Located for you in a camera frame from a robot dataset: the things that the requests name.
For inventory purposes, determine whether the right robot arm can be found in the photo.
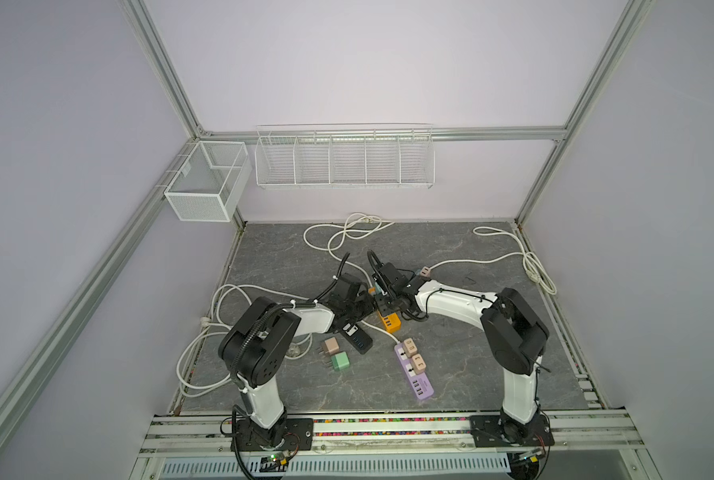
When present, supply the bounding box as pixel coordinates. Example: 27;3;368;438
367;250;550;444

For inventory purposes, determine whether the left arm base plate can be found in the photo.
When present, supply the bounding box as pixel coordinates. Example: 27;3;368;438
232;416;314;452

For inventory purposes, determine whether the white slotted cable duct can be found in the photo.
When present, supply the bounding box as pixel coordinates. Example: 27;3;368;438
157;452;511;479

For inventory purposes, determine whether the long white wire basket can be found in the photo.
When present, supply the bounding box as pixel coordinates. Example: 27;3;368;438
254;124;436;189

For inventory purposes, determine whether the pink plug purple strip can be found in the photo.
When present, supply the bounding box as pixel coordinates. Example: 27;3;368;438
410;354;426;375
402;338;418;357

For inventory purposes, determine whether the orange power strip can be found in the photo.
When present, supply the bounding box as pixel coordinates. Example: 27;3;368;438
368;287;401;334

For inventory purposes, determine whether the pink plug lower purple strip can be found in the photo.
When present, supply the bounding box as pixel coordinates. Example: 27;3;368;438
410;354;426;375

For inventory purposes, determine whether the green USB charger plug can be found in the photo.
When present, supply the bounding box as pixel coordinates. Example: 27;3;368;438
330;352;351;371

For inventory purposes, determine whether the pink plug upper purple strip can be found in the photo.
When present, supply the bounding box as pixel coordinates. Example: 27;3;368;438
402;338;418;357

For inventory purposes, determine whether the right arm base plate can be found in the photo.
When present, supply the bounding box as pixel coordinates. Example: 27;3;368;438
470;412;555;447

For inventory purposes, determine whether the white cable of teal strip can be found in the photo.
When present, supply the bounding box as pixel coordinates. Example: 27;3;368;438
428;226;558;296

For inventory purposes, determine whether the small white mesh basket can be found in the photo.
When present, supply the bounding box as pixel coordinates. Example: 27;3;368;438
165;141;252;223

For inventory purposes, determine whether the purple power strip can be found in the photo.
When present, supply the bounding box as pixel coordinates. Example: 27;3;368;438
394;338;434;401

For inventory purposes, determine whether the white cable of purple strip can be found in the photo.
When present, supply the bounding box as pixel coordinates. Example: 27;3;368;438
361;320;403;346

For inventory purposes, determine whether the black power strip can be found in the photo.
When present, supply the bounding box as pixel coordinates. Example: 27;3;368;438
340;323;373;354

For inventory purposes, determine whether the white cable of black strip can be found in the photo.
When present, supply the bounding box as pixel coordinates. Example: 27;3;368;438
175;283;314;398

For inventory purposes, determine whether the pink USB charger plug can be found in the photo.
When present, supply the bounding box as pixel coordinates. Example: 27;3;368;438
321;337;341;356

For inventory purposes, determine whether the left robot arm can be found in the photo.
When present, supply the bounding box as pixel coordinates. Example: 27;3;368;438
218;273;375;432

